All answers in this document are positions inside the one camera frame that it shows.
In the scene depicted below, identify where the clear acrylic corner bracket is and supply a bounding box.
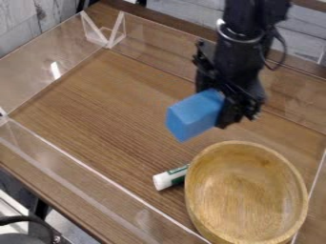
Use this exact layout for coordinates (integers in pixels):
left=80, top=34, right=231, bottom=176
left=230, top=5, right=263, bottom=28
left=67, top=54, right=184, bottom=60
left=80, top=11, right=126, bottom=49

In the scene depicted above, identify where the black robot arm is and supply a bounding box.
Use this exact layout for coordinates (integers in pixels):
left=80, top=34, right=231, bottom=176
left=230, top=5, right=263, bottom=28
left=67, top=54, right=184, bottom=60
left=192, top=0, right=291, bottom=129

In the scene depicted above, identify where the light brown wooden bowl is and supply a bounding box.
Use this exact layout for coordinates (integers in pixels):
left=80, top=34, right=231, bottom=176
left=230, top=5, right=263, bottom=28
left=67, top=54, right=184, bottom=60
left=184, top=141, right=309, bottom=244

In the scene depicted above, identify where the black cable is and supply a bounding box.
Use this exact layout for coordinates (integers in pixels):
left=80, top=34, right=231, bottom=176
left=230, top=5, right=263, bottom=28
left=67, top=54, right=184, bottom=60
left=0, top=214, right=56, bottom=244

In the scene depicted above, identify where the clear acrylic front wall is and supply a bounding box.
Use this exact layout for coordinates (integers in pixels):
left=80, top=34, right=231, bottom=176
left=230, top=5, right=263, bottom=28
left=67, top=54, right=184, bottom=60
left=0, top=108, right=206, bottom=244

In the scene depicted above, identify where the blue rectangular block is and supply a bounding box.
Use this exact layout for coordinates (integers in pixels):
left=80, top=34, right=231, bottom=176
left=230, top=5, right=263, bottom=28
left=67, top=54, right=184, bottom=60
left=166, top=89, right=224, bottom=142

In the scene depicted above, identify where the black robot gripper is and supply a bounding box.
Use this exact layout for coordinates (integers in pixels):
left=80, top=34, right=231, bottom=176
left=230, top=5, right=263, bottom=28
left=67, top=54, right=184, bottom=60
left=192, top=31, right=266, bottom=129

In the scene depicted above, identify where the black metal table frame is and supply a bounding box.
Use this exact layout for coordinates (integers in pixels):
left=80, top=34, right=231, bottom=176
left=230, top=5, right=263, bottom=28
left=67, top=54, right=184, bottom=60
left=0, top=169, right=73, bottom=244

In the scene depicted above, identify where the white green glue stick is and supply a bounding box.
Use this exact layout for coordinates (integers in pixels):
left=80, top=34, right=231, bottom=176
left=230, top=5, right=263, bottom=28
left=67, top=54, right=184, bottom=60
left=152, top=165, right=188, bottom=191

